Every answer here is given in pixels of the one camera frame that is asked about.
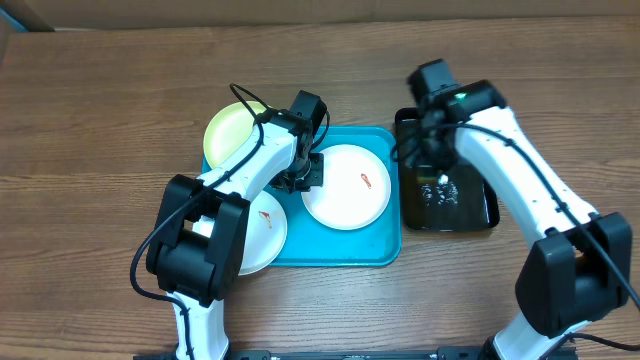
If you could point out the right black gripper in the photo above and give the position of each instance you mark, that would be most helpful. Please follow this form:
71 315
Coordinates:
435 163

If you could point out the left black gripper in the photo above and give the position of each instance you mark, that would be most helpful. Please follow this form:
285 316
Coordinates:
316 179

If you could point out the white plate with red stain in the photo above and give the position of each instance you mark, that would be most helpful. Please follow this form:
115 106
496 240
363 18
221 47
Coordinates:
356 188

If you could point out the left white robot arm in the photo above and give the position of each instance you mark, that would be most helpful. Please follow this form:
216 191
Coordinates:
196 247

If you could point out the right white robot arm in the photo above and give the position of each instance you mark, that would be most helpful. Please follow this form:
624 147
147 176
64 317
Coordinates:
578 266

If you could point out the black water tray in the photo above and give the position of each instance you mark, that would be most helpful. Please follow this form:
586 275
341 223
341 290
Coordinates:
458 200

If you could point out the teal plastic tray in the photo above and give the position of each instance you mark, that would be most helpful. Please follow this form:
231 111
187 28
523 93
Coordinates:
308 242

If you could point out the yellow-green plate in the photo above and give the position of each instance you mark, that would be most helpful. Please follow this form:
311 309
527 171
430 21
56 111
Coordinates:
226 132

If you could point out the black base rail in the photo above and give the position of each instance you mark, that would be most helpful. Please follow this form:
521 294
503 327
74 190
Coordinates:
350 355

